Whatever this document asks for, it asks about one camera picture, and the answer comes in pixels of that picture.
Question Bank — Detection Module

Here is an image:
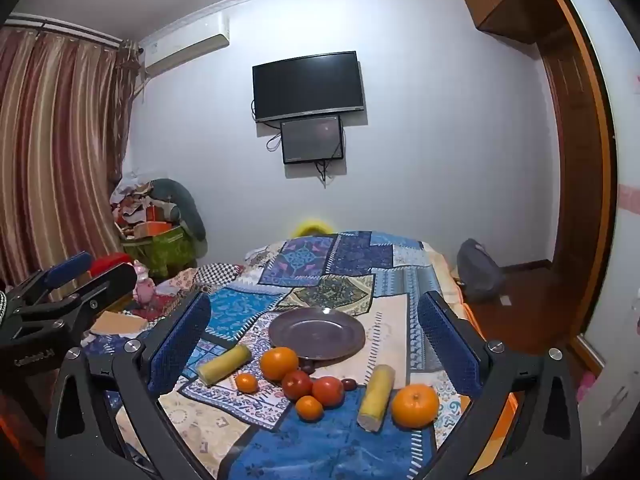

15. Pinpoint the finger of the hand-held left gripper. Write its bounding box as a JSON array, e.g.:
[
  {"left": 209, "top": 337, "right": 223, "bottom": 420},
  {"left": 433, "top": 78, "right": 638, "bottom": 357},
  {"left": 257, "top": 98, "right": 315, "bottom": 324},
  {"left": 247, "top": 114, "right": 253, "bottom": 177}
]
[
  {"left": 20, "top": 261, "right": 138, "bottom": 332},
  {"left": 7, "top": 251, "right": 94, "bottom": 307}
]

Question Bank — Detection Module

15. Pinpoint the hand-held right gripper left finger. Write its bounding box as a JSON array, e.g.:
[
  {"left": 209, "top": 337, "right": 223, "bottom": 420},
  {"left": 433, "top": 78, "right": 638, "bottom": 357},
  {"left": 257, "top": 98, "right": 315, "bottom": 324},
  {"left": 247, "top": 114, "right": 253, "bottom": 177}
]
[{"left": 45, "top": 290, "right": 213, "bottom": 480}]

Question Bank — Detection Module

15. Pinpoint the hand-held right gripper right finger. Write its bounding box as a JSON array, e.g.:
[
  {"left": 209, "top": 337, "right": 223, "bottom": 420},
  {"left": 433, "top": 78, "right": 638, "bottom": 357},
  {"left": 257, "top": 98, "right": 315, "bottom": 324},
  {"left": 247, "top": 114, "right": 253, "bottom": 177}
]
[{"left": 417, "top": 290, "right": 583, "bottom": 480}]

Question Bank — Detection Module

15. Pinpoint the large orange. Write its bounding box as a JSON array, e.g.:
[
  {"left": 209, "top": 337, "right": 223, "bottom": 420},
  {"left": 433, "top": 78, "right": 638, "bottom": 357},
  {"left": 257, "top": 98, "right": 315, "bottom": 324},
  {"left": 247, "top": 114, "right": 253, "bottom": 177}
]
[
  {"left": 260, "top": 346, "right": 300, "bottom": 382},
  {"left": 391, "top": 384, "right": 440, "bottom": 429}
]

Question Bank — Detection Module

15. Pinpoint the yellow sugarcane piece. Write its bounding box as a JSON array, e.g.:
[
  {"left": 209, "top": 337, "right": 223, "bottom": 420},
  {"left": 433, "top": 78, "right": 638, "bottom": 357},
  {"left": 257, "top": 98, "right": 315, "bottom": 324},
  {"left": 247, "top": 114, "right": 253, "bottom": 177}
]
[{"left": 357, "top": 364, "right": 396, "bottom": 432}]

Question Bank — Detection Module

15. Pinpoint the dark round plate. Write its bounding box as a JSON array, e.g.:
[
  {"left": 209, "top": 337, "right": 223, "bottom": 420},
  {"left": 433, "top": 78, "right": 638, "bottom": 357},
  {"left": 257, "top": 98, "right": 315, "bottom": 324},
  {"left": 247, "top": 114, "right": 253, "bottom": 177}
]
[{"left": 268, "top": 307, "right": 367, "bottom": 361}]

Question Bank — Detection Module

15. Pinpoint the red box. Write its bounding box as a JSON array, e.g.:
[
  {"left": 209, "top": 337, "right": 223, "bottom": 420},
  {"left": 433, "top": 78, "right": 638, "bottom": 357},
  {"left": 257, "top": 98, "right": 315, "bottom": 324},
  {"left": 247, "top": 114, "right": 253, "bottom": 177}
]
[{"left": 90, "top": 254, "right": 134, "bottom": 279}]

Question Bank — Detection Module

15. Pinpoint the pink toy figure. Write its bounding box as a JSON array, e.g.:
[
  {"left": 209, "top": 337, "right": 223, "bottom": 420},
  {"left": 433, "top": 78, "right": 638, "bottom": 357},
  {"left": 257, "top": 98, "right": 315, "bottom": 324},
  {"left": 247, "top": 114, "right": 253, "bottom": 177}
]
[{"left": 132, "top": 261, "right": 157, "bottom": 306}]

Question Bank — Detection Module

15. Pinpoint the beige cardboard box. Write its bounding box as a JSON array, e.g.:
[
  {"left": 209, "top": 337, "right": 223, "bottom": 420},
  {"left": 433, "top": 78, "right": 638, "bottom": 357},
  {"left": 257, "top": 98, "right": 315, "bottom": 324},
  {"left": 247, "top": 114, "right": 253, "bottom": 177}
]
[{"left": 90, "top": 310, "right": 151, "bottom": 336}]

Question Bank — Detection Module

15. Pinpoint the orange box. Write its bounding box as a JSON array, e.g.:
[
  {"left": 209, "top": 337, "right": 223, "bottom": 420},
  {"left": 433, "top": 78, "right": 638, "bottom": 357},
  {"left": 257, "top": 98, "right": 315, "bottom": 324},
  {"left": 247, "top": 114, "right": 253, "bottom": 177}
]
[{"left": 132, "top": 220, "right": 177, "bottom": 239}]

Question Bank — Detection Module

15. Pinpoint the grey backpack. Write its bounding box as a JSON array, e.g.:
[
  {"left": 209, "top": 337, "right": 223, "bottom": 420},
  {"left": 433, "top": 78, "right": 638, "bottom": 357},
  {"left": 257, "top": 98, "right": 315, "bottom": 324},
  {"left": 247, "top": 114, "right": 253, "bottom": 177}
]
[{"left": 456, "top": 238, "right": 506, "bottom": 304}]

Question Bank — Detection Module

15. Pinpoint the pile of paper clutter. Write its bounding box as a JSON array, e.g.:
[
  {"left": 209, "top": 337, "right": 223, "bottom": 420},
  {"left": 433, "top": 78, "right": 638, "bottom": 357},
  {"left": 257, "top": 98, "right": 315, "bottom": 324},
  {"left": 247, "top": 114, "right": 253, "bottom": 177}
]
[{"left": 111, "top": 172, "right": 183, "bottom": 238}]

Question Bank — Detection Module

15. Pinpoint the orange blanket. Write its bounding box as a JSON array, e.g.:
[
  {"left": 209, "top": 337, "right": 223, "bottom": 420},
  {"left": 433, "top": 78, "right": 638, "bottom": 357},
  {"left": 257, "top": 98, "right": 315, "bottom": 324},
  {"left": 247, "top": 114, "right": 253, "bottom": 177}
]
[{"left": 425, "top": 242, "right": 521, "bottom": 466}]

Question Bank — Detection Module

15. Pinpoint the striped brown curtain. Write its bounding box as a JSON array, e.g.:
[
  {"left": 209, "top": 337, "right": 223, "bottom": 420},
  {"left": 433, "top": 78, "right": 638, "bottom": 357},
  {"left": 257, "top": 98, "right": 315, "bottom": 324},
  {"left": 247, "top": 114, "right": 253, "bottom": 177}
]
[{"left": 0, "top": 25, "right": 135, "bottom": 288}]

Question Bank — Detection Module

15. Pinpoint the red tomato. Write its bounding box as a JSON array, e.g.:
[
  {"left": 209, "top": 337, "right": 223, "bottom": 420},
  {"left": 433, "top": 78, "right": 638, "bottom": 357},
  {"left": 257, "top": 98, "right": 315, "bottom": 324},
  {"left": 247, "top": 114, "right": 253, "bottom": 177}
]
[
  {"left": 281, "top": 370, "right": 314, "bottom": 401},
  {"left": 312, "top": 376, "right": 346, "bottom": 408}
]

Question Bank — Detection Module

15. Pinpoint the pink object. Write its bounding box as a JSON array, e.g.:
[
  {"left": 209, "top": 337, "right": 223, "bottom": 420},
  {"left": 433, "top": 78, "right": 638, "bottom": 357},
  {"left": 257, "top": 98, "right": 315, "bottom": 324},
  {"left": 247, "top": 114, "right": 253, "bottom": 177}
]
[{"left": 575, "top": 375, "right": 597, "bottom": 404}]

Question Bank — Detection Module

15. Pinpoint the patchwork printed blanket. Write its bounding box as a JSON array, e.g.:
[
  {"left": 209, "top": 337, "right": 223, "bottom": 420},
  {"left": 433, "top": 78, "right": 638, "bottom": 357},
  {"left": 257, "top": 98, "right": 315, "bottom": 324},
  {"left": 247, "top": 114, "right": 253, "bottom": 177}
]
[{"left": 82, "top": 230, "right": 501, "bottom": 480}]

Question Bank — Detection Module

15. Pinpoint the yellow round object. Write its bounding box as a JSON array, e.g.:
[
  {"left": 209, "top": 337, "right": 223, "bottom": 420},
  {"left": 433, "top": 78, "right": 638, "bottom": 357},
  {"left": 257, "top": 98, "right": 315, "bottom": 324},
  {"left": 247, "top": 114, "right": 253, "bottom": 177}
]
[{"left": 293, "top": 217, "right": 332, "bottom": 237}]

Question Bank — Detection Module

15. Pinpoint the small black monitor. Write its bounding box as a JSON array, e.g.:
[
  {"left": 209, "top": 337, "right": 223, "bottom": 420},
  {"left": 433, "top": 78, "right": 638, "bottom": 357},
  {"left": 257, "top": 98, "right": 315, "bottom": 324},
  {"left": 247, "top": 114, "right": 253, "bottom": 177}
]
[{"left": 280, "top": 115, "right": 345, "bottom": 165}]

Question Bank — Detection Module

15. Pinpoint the white air conditioner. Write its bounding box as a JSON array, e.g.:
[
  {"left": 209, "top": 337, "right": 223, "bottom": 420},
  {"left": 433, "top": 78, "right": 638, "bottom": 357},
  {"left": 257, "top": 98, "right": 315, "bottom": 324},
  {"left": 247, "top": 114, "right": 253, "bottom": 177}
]
[{"left": 142, "top": 17, "right": 231, "bottom": 81}]

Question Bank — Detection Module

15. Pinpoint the white curtain rail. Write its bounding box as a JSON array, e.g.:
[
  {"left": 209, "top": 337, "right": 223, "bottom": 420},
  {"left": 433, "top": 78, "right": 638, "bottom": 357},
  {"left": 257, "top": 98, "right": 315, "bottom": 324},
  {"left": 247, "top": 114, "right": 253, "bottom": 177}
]
[{"left": 4, "top": 12, "right": 125, "bottom": 50}]

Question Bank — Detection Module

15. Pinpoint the wall television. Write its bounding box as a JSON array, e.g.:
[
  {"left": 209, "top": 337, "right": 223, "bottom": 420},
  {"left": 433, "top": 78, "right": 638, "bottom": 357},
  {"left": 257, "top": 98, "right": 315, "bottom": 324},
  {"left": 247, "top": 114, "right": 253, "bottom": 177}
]
[{"left": 252, "top": 51, "right": 365, "bottom": 124}]

